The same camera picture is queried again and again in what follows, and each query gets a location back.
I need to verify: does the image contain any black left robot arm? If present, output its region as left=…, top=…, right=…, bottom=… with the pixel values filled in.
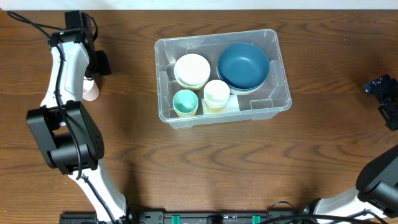
left=27, top=11, right=131, bottom=223

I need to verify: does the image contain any pale mint cup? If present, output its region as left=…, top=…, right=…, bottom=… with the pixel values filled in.
left=204, top=80, right=230, bottom=108

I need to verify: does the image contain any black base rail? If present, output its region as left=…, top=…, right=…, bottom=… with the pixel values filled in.
left=58, top=210, right=371, bottom=224

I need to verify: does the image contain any yellow cup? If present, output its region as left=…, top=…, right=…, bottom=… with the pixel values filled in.
left=203, top=104, right=224, bottom=114
left=175, top=110, right=197, bottom=117

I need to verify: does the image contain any yellow bowl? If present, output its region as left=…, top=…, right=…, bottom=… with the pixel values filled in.
left=178, top=83, right=205, bottom=91

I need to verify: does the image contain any pink cup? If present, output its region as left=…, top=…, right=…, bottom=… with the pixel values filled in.
left=83, top=80, right=100, bottom=101

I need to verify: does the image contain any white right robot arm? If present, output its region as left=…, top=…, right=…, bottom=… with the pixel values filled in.
left=303, top=74, right=397, bottom=220

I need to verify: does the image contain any white bowl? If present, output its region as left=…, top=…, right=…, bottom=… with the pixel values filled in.
left=174, top=54, right=211, bottom=86

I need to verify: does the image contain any pale bowl under blue bowl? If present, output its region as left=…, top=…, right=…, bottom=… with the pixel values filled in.
left=218, top=75, right=265, bottom=95

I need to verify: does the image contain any dark blue bowl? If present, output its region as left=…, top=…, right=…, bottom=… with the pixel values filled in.
left=216, top=42, right=270, bottom=91

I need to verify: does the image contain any black cable on left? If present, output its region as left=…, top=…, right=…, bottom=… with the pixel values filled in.
left=6, top=11, right=119, bottom=224

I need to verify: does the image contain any clear plastic storage container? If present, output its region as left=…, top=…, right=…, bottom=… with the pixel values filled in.
left=154, top=29, right=292, bottom=129

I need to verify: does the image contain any green cup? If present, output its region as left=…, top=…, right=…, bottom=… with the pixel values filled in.
left=172, top=90, right=199, bottom=113

